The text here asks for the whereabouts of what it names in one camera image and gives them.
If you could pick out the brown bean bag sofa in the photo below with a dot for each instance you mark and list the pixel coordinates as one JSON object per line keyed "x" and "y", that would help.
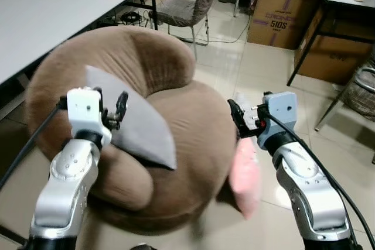
{"x": 187, "y": 144}

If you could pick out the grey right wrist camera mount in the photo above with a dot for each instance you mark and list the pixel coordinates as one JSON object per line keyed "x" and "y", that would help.
{"x": 280, "y": 115}

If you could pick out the printed cardboard box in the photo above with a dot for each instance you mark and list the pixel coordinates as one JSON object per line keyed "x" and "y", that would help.
{"x": 281, "y": 16}

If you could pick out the long white table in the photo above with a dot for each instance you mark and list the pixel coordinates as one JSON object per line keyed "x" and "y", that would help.
{"x": 53, "y": 10}

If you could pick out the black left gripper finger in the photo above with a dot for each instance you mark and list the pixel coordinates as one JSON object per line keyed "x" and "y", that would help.
{"x": 122, "y": 106}
{"x": 98, "y": 99}

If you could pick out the checked fabric metal chair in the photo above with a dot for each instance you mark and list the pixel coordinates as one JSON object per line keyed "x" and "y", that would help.
{"x": 360, "y": 95}

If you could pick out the grey fabric metal chair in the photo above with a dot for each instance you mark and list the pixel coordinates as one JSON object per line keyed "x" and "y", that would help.
{"x": 179, "y": 10}

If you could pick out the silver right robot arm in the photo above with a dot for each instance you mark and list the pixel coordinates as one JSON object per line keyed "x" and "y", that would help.
{"x": 310, "y": 191}

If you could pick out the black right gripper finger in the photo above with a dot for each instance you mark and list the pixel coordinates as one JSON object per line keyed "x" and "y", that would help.
{"x": 267, "y": 100}
{"x": 236, "y": 118}

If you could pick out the plain large cardboard box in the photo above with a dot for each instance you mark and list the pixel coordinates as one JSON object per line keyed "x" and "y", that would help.
{"x": 334, "y": 57}

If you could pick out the grey pillow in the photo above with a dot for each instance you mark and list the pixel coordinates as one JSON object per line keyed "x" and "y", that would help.
{"x": 140, "y": 127}

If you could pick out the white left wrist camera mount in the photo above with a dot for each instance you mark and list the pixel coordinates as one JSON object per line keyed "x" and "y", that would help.
{"x": 82, "y": 109}

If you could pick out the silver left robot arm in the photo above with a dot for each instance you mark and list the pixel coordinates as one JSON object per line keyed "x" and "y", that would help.
{"x": 64, "y": 185}

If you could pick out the pink pillow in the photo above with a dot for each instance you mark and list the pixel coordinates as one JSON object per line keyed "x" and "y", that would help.
{"x": 246, "y": 174}

